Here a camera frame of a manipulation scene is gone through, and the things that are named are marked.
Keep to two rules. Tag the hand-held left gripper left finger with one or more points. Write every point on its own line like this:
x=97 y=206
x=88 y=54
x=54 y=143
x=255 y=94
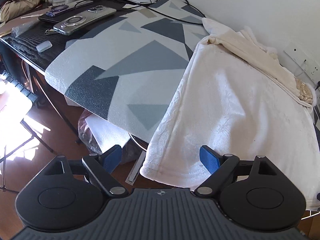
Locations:
x=113 y=158

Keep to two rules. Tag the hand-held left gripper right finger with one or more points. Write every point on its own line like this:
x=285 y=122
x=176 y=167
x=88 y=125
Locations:
x=208 y=158

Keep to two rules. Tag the cream velvet sweater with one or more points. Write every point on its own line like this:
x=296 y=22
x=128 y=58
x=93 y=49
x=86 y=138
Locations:
x=225 y=92

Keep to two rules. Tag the white ruler strip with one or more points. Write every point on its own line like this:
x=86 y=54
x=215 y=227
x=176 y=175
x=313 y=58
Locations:
x=135 y=170

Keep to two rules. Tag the dark plastic bag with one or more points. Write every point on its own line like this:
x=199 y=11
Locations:
x=85 y=130

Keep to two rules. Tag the small translucent cap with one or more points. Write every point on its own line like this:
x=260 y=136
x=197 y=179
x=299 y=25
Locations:
x=43 y=46
x=70 y=43

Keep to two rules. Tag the black plug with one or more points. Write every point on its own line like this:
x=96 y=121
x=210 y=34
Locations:
x=318 y=85

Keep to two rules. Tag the silver glitter phone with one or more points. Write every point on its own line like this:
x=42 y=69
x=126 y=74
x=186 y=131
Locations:
x=85 y=21

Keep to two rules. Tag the small metal clip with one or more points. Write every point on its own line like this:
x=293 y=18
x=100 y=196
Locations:
x=50 y=31

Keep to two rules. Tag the black desk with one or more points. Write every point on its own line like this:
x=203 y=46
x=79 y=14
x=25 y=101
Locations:
x=27 y=45

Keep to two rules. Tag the black laptop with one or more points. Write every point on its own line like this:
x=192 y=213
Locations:
x=46 y=18

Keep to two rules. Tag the clear plastic wrapper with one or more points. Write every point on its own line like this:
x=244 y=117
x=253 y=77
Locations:
x=25 y=27

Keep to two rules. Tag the white pen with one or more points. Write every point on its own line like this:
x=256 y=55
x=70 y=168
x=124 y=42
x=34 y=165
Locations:
x=29 y=16

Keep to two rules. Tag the brown notebook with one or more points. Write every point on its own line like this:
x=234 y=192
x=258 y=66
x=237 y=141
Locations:
x=15 y=25

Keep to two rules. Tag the white wall socket panel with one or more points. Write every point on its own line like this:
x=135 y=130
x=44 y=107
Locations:
x=298 y=52

